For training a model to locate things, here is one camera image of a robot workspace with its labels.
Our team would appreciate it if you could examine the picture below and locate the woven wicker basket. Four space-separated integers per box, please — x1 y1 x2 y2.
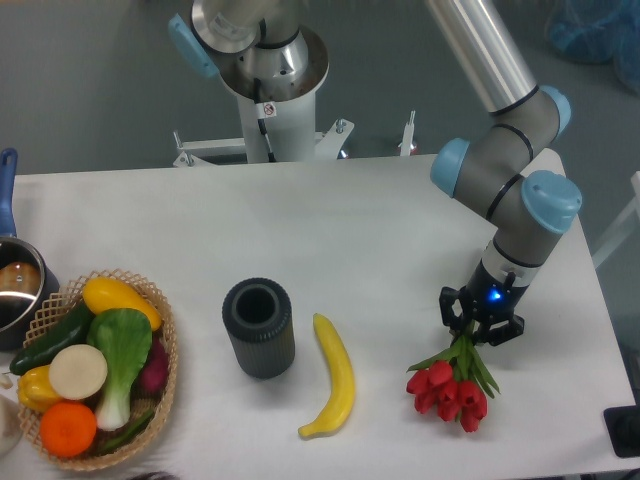
19 269 178 472

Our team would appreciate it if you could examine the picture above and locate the black device at edge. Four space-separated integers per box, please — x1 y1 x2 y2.
603 405 639 458

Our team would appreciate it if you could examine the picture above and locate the red tulip bouquet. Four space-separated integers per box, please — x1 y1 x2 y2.
406 327 500 433

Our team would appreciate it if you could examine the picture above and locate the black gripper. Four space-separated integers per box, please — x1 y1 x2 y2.
439 261 529 346

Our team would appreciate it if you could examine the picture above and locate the blue handled saucepan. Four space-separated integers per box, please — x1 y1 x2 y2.
1 148 59 352

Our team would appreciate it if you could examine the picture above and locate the yellow bell pepper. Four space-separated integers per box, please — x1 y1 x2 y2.
17 365 63 413

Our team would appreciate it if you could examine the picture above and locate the green bok choy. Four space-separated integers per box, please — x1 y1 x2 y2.
87 308 152 431

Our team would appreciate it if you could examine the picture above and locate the dark green cucumber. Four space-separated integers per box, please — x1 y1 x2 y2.
9 301 95 376

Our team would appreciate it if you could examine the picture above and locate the yellow squash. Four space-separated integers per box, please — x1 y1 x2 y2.
82 277 162 331

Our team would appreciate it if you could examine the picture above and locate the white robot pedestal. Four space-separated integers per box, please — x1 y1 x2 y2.
169 16 355 167

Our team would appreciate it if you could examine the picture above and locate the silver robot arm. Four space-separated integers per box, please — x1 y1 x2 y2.
168 1 582 346

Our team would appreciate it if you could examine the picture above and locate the garlic clove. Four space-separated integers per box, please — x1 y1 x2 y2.
0 373 13 390

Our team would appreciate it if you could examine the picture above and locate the dark grey ribbed vase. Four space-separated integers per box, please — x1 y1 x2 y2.
222 278 295 379

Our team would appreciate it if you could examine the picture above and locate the white round radish slice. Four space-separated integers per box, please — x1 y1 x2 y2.
49 344 108 400

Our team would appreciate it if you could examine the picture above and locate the white round object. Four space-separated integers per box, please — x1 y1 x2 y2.
0 396 22 456

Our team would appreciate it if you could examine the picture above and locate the green chilli pepper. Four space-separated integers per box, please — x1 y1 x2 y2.
95 409 155 456

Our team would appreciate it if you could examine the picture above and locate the orange fruit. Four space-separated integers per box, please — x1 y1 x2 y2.
39 402 97 458

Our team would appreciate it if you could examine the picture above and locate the purple sweet potato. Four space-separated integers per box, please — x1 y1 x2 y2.
138 337 169 394

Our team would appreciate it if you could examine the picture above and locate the white frame at right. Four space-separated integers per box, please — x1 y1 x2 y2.
592 171 639 269

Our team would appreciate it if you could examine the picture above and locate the blue mesh bag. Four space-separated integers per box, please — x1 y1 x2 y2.
544 1 639 93

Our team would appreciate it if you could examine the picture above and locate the yellow banana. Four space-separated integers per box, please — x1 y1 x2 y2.
298 313 356 440

